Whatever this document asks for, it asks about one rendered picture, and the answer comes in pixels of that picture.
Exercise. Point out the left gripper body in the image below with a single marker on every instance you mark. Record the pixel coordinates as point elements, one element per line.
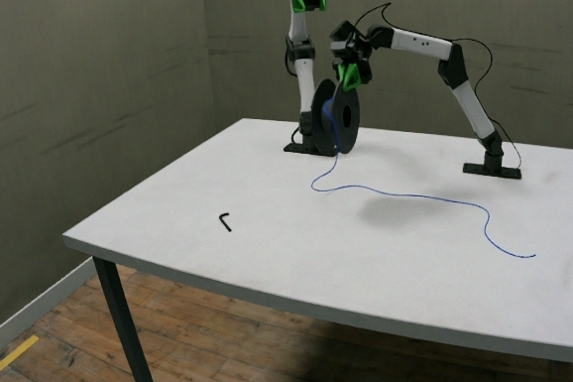
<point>359,59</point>

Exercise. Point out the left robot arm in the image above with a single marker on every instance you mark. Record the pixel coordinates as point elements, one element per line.
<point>453,74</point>

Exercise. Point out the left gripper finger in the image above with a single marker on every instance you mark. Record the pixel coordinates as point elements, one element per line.
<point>342,70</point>
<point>353,73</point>

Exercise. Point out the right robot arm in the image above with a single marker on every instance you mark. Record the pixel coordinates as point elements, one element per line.
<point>303,69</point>

